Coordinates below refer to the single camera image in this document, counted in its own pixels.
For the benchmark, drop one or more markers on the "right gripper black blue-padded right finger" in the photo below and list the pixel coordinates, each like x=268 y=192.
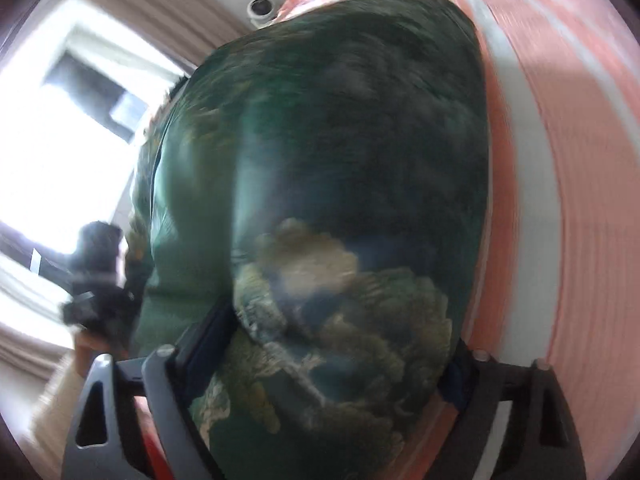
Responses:
x=513 y=422

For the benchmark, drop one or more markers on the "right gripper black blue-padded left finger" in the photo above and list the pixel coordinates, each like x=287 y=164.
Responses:
x=105 y=439

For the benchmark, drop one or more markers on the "green landscape-print padded jacket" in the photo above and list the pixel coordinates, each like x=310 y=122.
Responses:
x=326 y=179

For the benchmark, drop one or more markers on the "person's left hand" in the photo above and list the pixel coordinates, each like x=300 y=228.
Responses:
x=88 y=345

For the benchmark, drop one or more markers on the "pink striped bed sheet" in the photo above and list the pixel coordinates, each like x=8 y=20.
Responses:
x=558 y=278

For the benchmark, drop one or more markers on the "beige curtain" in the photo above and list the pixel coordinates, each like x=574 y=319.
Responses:
x=186 y=31

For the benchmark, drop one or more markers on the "white round desk fan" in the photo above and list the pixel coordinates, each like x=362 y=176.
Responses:
x=261 y=13

